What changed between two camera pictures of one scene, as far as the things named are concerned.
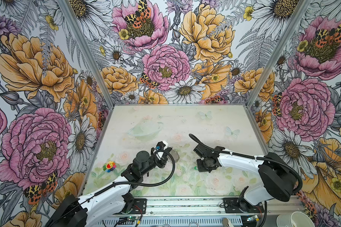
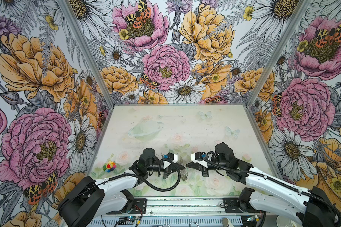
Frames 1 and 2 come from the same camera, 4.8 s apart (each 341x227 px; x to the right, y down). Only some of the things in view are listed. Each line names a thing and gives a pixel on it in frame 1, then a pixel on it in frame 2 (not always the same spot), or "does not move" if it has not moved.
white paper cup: (296, 219) does not move
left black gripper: (163, 159) -> (168, 171)
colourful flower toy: (110, 166) does not move
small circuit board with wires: (129, 220) does not move
